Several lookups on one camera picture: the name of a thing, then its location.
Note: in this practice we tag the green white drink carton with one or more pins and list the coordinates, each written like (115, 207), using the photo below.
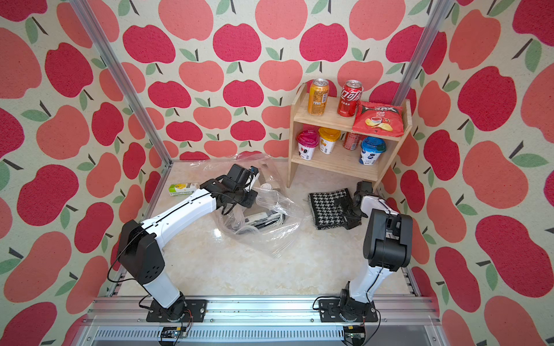
(183, 189)

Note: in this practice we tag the yellow lid cup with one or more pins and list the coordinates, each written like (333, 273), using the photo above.
(328, 139)

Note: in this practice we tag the right aluminium corner post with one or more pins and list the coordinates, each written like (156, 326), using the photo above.
(431, 30)

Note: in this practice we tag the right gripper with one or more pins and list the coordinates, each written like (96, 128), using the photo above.
(352, 223)

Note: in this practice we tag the orange drink can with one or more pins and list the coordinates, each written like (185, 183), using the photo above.
(319, 90)

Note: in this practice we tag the blue lid cup on shelf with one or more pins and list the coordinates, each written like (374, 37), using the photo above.
(371, 148)

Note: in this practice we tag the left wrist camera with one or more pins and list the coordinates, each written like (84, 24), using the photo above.
(254, 176)

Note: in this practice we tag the aluminium corner post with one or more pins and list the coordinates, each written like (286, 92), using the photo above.
(431, 30)
(94, 30)

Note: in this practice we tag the pink lid cup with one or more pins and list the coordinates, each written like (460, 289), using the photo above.
(308, 141)

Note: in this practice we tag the red can lower shelf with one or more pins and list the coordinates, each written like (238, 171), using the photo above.
(351, 141)

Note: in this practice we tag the wooden two-tier shelf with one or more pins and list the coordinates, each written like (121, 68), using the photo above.
(340, 160)

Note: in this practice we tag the black white houndstooth scarf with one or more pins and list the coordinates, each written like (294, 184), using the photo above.
(326, 209)

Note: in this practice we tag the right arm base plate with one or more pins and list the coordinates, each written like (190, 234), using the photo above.
(334, 310)

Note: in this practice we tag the aluminium front rail frame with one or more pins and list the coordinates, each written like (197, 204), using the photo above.
(261, 320)

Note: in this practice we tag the red cola can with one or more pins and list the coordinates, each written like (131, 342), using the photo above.
(349, 98)

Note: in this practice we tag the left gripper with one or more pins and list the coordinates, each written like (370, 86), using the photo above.
(249, 202)

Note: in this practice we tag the grey white folded scarf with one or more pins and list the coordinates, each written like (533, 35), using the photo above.
(262, 222)

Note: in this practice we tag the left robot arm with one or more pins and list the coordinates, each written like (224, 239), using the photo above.
(141, 244)

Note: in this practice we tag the left aluminium corner post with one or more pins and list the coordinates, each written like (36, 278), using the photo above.
(94, 30)

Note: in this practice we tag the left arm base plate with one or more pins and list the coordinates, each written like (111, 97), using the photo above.
(183, 310)

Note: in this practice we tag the red chips bag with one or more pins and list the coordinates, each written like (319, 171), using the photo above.
(378, 119)

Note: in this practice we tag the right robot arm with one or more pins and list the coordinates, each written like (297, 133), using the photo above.
(387, 248)

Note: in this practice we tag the clear plastic vacuum bag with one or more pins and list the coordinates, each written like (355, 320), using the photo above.
(277, 239)

